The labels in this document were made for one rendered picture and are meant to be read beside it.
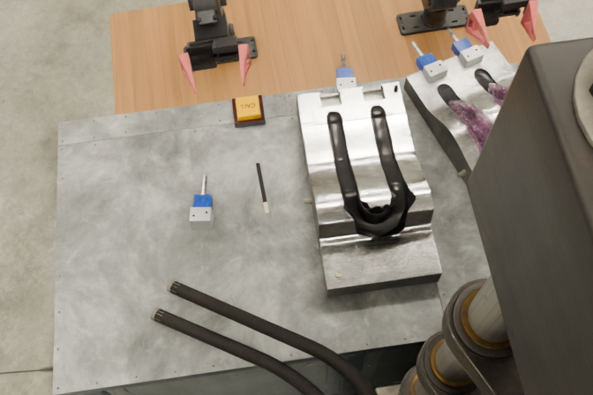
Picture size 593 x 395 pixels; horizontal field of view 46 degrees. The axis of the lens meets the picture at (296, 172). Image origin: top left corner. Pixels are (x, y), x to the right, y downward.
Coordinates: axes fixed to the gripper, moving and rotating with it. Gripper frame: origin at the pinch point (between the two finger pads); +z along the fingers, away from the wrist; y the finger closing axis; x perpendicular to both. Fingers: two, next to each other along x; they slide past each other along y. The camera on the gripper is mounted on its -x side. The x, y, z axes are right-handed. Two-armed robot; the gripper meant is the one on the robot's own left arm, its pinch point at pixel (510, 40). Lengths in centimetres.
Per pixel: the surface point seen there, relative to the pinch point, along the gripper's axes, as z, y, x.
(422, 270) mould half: 35, -22, 34
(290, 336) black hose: 45, -54, 29
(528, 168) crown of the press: 61, -37, -76
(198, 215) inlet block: 12, -70, 34
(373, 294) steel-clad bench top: 37, -33, 40
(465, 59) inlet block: -18.0, 2.1, 32.3
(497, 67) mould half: -15.7, 10.4, 34.7
